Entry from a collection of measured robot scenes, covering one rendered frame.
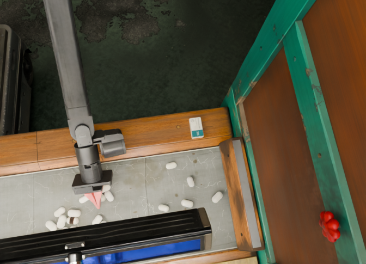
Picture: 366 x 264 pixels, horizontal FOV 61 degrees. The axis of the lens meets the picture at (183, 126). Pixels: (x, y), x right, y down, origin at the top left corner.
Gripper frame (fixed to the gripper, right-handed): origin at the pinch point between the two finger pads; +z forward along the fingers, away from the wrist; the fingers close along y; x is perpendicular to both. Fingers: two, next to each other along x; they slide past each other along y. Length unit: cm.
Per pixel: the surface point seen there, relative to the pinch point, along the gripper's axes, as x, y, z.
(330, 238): -45, 40, -21
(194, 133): 8.2, 29.9, -15.0
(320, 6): -33, 43, -50
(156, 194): 2.2, 16.6, 0.7
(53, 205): 3.2, -13.3, 0.1
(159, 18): 126, 30, -41
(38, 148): 11.3, -16.1, -14.7
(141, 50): 114, 17, -25
